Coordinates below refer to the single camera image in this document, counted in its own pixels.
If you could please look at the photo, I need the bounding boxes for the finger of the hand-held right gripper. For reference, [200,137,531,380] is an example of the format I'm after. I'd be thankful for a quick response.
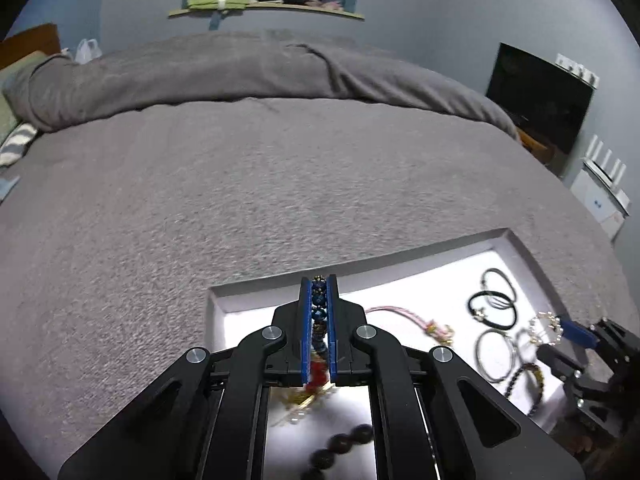
[536,346,615,402]
[557,316,640,361]

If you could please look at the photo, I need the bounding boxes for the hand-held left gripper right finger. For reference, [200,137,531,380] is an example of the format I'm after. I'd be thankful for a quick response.
[327,275,585,480]

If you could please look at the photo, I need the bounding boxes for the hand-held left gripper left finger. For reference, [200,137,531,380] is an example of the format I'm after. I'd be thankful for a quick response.
[57,276,313,480]

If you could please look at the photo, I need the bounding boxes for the blue bead bracelet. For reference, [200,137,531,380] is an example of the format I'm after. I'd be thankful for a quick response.
[310,274,331,361]

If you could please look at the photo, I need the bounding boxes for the gold pearl bracelet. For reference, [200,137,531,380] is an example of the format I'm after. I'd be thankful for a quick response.
[527,312,564,346]

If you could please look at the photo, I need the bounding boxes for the dark chain bracelet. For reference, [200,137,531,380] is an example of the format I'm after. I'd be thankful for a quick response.
[502,361,546,417]

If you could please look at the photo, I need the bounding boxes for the red bead jewelry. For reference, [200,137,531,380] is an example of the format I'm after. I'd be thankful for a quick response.
[272,355,342,427]

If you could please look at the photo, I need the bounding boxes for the pink cord bracelet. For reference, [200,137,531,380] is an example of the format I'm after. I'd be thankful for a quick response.
[364,305,455,347]

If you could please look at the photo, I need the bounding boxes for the black hair tie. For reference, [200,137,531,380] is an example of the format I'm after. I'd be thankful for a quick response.
[467,290,517,332]
[480,268,517,311]

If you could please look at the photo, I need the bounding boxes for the silver bangle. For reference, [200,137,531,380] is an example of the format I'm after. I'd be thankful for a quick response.
[474,329,516,384]

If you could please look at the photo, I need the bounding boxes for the grey jewelry box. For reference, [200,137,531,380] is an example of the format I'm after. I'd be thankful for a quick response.
[206,228,592,480]

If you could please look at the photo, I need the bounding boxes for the large black bead bracelet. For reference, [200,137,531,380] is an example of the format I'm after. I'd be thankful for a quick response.
[300,423,374,480]

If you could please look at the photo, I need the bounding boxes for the white box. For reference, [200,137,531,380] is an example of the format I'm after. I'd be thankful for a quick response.
[569,170,626,242]

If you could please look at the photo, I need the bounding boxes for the white router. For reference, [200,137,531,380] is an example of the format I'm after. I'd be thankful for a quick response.
[581,134,629,197]

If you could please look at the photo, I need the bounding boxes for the grey blanket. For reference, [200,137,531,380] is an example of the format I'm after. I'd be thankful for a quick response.
[0,30,632,480]

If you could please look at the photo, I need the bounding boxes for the wooden television stand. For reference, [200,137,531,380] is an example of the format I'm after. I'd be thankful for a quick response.
[517,127,566,169]

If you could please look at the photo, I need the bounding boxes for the black television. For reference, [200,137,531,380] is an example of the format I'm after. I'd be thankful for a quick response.
[486,42,595,155]

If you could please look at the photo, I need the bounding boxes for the wooden window sill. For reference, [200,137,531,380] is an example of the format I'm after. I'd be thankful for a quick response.
[167,2,366,22]

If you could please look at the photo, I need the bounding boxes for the white plastic bag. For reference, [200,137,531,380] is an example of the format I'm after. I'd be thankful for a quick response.
[74,38,104,65]

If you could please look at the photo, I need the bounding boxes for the green pillow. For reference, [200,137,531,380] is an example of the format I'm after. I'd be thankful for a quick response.
[0,50,47,147]

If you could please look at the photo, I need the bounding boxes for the wooden headboard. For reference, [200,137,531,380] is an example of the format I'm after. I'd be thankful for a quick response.
[0,23,61,69]

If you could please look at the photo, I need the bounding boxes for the white wall sockets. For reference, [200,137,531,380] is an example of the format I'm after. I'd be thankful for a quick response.
[555,52,600,90]

